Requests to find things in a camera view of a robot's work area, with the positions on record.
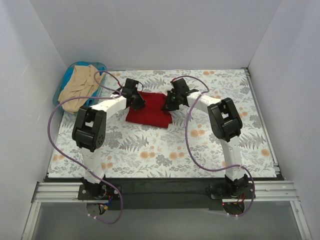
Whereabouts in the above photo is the aluminium rail frame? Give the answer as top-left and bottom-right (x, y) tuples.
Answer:
(23, 69), (311, 240)

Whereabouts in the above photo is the red t shirt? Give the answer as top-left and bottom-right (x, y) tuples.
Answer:
(125, 91), (173, 129)

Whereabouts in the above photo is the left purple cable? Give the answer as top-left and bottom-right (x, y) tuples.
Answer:
(47, 70), (125, 225)

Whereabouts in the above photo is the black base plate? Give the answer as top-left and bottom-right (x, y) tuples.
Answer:
(77, 176), (256, 211)

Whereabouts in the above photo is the blue t shirt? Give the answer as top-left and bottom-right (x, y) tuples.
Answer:
(58, 61), (107, 106)

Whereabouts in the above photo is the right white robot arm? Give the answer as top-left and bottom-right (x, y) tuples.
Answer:
(162, 75), (251, 199)

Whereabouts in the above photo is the purple cable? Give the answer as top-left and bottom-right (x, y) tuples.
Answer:
(171, 75), (256, 218)
(47, 70), (125, 225)

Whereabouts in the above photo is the blue plastic basket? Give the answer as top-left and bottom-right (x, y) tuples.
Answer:
(52, 61), (107, 106)

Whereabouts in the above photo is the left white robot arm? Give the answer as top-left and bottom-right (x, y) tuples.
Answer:
(72, 78), (146, 200)

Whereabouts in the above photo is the floral table mat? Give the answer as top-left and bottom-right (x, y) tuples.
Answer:
(47, 69), (279, 179)

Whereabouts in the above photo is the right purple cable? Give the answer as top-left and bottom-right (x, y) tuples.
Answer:
(171, 75), (256, 218)

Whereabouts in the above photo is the beige t shirt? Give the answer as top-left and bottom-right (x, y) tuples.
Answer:
(58, 64), (100, 114)

